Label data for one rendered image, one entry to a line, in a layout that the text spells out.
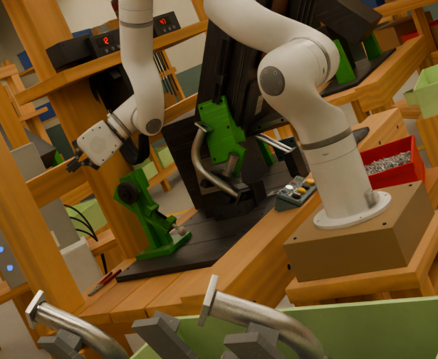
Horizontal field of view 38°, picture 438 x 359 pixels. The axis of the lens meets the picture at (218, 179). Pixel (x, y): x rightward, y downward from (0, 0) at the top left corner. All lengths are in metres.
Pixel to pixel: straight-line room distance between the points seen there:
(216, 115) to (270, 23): 0.70
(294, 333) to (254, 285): 0.90
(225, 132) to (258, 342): 1.48
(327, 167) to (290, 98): 0.19
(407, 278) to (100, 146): 0.92
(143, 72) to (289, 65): 0.52
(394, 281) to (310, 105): 0.41
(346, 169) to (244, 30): 0.39
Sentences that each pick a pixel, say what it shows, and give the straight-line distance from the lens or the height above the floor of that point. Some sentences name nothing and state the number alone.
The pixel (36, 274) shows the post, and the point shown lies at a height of 1.03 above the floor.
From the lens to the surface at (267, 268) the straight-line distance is 1.70.
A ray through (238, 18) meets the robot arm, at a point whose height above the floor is 1.46.
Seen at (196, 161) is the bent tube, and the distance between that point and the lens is 2.16.
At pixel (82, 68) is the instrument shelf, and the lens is 2.05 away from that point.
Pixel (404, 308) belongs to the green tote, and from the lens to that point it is 1.04.
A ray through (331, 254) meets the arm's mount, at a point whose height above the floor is 0.91.
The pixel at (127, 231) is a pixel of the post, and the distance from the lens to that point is 2.20.
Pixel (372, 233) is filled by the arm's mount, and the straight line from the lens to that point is 1.40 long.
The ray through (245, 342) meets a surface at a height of 1.13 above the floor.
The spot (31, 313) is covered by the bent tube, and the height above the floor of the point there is 1.18.
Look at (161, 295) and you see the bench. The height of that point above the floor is 0.88.
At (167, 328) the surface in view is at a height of 1.13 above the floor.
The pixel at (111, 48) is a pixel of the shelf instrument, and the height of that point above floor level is 1.56.
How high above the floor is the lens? 1.42
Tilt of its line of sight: 11 degrees down
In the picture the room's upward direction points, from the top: 23 degrees counter-clockwise
